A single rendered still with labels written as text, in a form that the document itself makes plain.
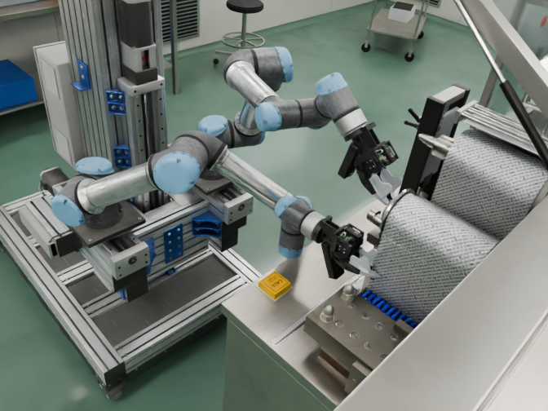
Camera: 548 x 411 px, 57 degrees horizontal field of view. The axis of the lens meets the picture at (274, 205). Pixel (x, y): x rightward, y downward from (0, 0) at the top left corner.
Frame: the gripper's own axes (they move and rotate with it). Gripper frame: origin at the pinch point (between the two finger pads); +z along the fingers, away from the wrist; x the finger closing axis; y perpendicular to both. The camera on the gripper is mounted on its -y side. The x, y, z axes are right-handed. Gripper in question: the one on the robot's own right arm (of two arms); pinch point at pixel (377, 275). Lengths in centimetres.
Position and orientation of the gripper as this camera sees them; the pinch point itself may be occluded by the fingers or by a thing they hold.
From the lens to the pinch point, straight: 136.7
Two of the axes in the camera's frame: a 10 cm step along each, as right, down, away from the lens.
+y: 0.9, -7.8, -6.2
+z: 7.1, 4.8, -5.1
